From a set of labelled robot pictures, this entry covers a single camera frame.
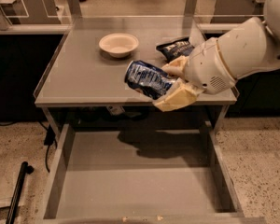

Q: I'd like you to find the white bowl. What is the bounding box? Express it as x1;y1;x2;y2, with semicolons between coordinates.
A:
99;33;139;58

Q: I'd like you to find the grey background desk left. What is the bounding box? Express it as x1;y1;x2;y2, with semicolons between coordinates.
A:
0;0;61;30

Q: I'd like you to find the black floor cable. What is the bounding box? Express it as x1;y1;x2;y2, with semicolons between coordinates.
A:
0;120;58;174

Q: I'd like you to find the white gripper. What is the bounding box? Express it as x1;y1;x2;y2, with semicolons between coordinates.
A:
153;38;235;112

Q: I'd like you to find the white label tag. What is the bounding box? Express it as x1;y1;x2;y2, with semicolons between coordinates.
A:
107;105;125;116

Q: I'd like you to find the grey background desk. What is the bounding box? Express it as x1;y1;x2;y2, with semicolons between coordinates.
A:
211;0;265;23
0;0;61;30

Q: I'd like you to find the open grey top drawer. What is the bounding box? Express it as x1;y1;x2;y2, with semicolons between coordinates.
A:
35;124;267;224

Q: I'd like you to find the grey background desk right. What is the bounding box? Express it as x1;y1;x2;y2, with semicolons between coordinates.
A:
211;0;265;23

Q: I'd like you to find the black pole on floor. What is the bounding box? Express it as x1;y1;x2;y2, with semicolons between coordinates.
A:
6;161;34;224

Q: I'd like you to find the blue pepsi can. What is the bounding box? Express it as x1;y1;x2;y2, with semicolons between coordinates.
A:
124;61;176;100

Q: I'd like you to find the grey cabinet table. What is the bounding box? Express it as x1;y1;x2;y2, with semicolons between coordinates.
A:
33;15;240;142

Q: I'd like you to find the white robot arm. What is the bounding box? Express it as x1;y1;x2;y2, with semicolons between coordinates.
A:
153;0;280;112

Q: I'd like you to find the blue chip bag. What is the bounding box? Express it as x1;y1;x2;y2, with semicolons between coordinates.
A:
156;37;194;62

